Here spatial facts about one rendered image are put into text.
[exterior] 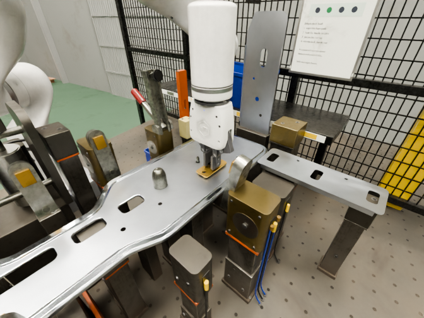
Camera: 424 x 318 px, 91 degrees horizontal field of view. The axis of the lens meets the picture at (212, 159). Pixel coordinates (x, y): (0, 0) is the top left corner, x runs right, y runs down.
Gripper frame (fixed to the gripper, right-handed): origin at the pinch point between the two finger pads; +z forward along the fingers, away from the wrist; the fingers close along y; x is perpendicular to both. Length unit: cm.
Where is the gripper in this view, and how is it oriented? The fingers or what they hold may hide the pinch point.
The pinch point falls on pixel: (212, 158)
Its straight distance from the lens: 52.2
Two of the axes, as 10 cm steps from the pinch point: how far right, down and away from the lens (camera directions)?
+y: 7.6, 3.7, -5.4
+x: 6.5, -4.2, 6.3
